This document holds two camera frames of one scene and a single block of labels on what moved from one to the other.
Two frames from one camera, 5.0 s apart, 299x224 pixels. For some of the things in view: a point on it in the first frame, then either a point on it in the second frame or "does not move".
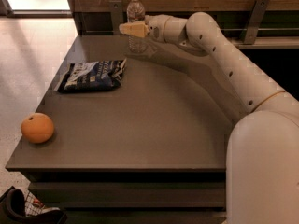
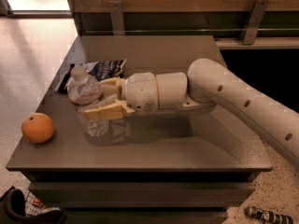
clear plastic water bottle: (135, 14) → (83, 91)
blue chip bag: (92, 76) does not move
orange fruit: (37, 127) does not move
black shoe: (17, 207) does not move
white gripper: (156, 26) → (140, 91)
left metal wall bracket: (116, 9) does not move
